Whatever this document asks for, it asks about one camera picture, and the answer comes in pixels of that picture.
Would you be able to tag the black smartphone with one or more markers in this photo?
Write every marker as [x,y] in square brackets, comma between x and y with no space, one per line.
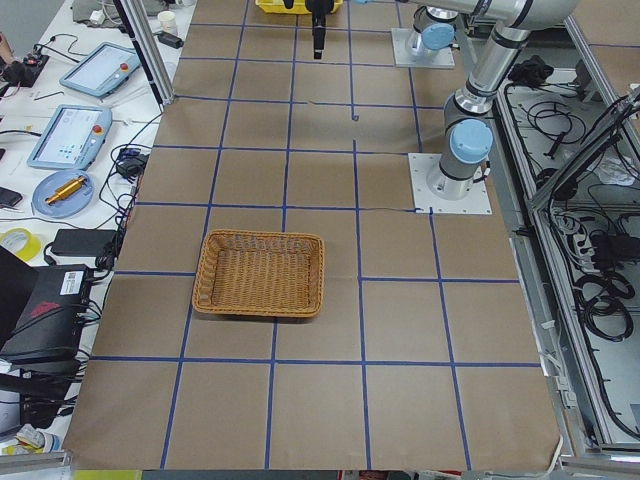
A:
[9,198]

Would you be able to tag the aluminium frame post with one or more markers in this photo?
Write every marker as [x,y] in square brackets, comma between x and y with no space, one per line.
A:
[145,45]

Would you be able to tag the black cloth bundle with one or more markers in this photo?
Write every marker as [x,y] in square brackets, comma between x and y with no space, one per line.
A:
[532,72]

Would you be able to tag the upper teach pendant tablet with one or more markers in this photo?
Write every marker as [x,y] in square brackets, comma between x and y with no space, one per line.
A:
[103,71]

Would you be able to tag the teach pendant tablet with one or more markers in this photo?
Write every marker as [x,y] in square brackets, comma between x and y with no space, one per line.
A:
[103,71]
[72,138]

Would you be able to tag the black power adapter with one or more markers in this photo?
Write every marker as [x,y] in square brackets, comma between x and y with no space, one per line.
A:
[82,242]

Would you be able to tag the brown wicker basket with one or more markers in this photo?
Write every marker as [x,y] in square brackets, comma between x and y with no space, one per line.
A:
[254,273]

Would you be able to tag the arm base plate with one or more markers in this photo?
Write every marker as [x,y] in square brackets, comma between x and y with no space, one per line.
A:
[435,193]
[403,57]

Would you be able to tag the white paper cup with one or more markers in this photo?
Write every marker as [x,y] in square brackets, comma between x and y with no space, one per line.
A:
[168,22]

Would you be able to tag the brass cylinder tool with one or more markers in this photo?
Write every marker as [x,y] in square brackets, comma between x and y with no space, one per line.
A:
[67,190]

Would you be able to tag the yellow tape roll on desk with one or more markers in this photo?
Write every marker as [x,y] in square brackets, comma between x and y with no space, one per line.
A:
[22,243]

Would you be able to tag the white power strip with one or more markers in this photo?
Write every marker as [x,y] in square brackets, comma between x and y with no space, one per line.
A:
[582,246]

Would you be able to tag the yellow plastic basket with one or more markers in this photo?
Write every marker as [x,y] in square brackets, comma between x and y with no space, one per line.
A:
[278,7]

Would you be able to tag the blue plate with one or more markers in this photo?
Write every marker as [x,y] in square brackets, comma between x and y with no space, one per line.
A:
[65,208]

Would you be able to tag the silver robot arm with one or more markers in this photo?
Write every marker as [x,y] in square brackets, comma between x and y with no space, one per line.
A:
[468,138]
[433,30]

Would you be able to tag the black computer box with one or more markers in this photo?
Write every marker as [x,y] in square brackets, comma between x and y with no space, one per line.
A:
[40,312]

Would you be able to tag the lower teach pendant tablet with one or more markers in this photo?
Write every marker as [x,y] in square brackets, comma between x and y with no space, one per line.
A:
[72,138]

